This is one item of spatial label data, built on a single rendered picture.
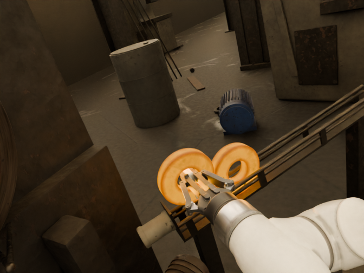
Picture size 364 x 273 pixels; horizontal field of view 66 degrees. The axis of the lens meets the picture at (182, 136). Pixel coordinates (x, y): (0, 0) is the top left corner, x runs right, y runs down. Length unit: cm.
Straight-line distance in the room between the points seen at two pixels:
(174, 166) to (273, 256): 33
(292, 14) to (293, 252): 246
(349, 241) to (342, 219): 3
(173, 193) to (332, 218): 37
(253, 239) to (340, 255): 15
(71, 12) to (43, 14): 87
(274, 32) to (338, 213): 245
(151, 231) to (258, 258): 36
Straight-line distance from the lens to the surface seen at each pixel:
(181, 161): 69
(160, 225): 76
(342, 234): 54
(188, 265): 87
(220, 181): 66
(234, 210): 54
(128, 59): 304
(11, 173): 59
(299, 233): 50
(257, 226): 50
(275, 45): 291
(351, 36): 267
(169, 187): 72
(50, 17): 835
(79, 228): 69
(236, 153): 78
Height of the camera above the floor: 118
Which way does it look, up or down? 25 degrees down
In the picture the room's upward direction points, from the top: 17 degrees counter-clockwise
